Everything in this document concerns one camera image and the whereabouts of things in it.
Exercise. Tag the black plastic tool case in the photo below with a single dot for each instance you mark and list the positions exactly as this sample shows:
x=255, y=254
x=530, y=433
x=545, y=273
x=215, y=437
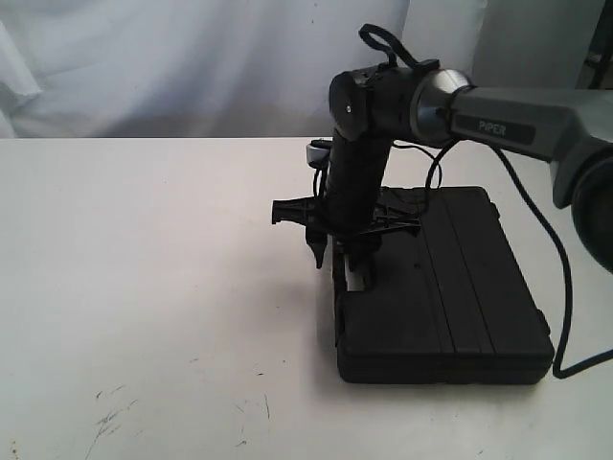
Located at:
x=448, y=305

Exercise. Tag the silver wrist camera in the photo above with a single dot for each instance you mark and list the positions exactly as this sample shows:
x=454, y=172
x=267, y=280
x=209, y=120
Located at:
x=317, y=153

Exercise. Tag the white backdrop curtain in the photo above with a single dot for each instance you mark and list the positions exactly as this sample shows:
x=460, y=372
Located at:
x=250, y=68

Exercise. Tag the black metal stand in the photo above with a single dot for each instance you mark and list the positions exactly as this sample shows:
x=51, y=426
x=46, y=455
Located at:
x=598, y=61

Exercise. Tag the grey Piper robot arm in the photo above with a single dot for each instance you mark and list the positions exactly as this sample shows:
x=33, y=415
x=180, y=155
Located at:
x=570, y=130

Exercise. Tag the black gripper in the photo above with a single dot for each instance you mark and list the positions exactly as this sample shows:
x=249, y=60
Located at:
x=346, y=204

